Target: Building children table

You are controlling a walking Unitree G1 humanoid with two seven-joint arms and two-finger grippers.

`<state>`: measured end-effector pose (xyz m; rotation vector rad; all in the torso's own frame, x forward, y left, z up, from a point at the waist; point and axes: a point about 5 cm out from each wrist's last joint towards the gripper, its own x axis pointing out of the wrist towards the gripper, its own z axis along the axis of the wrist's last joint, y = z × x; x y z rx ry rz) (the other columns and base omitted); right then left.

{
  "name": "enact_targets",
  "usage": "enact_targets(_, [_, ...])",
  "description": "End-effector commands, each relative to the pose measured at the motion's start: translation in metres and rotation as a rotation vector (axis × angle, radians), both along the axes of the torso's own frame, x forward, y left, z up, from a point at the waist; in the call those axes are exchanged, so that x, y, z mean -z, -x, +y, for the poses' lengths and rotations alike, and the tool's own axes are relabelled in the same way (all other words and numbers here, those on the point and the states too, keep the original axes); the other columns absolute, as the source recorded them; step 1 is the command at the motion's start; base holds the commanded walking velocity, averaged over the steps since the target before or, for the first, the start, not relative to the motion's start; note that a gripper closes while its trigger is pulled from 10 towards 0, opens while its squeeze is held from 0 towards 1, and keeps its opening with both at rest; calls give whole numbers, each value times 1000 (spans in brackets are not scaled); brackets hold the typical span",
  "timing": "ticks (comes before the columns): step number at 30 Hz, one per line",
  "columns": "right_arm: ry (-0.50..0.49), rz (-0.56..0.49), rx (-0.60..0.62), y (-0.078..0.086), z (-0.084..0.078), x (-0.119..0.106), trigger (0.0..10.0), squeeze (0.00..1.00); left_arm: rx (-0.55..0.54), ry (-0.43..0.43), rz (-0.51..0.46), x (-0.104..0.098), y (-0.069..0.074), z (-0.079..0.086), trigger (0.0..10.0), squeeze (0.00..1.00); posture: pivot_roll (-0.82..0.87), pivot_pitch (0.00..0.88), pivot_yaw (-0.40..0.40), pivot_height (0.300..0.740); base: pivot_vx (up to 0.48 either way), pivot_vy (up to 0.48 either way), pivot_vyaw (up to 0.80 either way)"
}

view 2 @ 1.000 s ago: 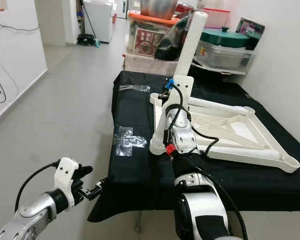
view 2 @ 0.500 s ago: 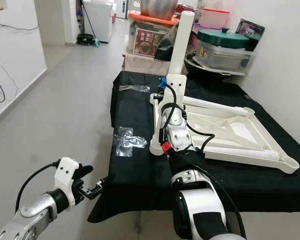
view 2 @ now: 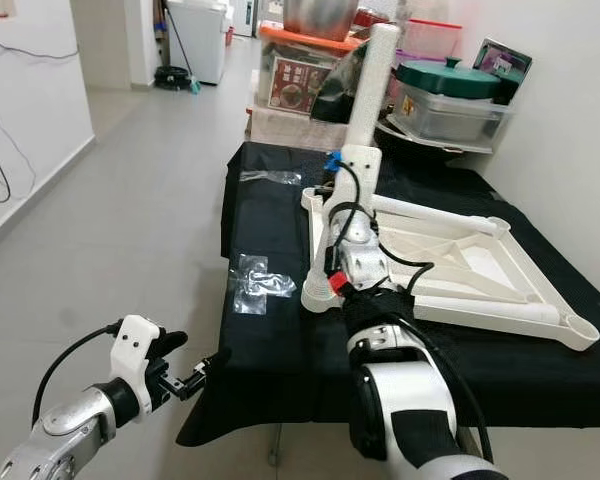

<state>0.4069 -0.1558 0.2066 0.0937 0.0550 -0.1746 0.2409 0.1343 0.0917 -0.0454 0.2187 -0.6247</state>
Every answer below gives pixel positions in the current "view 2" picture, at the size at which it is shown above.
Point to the dark plastic bag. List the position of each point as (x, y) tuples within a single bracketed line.
[(340, 95)]

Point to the purple printed box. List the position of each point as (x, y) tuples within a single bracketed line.
[(505, 60)]

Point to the large steel pot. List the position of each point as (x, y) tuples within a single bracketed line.
[(320, 15)]

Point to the clear tape cross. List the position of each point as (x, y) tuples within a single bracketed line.
[(258, 283)]

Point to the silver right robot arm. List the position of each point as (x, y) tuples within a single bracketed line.
[(420, 410)]

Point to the white plastic children table top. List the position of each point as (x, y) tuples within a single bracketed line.
[(490, 270)]

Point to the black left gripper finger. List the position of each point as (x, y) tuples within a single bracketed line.
[(174, 340), (208, 372)]

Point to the white appliance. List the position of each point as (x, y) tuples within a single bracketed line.
[(198, 45)]

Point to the clear tape strip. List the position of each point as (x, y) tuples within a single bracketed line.
[(272, 178)]

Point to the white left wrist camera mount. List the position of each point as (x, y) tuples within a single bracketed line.
[(137, 350)]

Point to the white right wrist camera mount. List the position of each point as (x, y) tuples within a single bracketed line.
[(358, 175)]

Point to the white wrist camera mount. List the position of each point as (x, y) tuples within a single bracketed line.
[(137, 350), (358, 175)]

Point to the clear plastic storage box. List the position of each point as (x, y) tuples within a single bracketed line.
[(450, 120)]

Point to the orange lidded red print box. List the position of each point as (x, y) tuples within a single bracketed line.
[(290, 85)]

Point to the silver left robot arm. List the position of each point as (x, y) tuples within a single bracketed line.
[(70, 435)]

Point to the green lidded pot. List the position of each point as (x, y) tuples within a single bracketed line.
[(450, 80)]

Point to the pink lidded clear container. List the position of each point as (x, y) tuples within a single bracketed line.
[(435, 40)]

